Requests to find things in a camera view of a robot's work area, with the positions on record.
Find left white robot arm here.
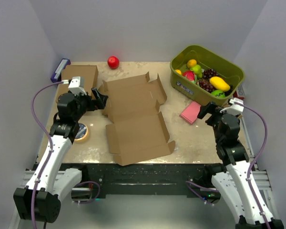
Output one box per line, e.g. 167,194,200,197
13,87,108,228

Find closed brown cardboard box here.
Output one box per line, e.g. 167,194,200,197
61,65,98,95

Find red white carton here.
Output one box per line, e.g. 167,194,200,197
233,84,245,100

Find brown cardboard box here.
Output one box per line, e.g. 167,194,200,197
100,73,175,166
61,65,98,95

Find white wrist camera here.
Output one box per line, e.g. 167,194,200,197
62,76,87,96
220,98,244,116

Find green lime fruit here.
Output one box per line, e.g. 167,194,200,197
211,90,226,98

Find green pear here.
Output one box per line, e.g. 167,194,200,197
190,64,203,79

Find yellow mango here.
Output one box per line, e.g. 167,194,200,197
209,76,231,92

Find orange fruit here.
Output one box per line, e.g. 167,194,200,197
187,59,197,69

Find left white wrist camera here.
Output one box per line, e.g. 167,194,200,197
62,76,87,96

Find purple white carton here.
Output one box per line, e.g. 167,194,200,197
51,58,71,83

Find olive green plastic tub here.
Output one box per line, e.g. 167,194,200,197
170,45,245,106

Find dark purple grape bunch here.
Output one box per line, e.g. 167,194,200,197
203,69,219,80

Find pink notepad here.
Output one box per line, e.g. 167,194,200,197
180,102,201,125

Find pink dragon fruit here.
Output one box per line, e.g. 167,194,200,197
182,71,199,85

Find red apple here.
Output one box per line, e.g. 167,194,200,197
107,56,120,69

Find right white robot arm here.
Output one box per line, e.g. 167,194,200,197
197,102,284,229

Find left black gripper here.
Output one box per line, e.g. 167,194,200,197
72,87,108,121

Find red grape bunch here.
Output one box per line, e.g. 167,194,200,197
198,79,216,93

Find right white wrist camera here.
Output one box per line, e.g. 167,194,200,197
220,98,244,116

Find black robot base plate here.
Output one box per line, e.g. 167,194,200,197
59,163,227,198

